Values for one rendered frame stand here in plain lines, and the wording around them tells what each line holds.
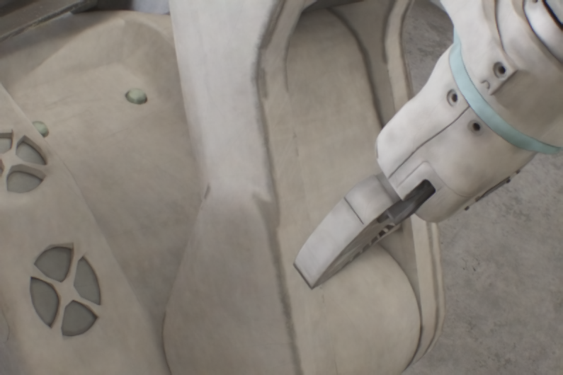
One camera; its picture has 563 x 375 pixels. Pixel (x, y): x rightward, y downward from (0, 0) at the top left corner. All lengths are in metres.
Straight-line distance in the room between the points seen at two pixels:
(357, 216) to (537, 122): 0.12
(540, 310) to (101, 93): 0.91
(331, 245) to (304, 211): 0.27
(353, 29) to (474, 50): 0.48
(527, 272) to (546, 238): 0.14
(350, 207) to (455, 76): 0.10
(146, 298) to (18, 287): 0.16
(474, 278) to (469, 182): 1.21
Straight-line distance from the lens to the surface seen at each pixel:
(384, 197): 0.50
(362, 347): 0.88
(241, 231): 0.79
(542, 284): 1.75
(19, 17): 1.06
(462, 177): 0.46
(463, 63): 0.46
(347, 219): 0.51
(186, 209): 1.05
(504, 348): 1.57
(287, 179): 0.78
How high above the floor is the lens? 0.97
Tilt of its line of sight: 36 degrees down
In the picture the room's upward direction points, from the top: 25 degrees clockwise
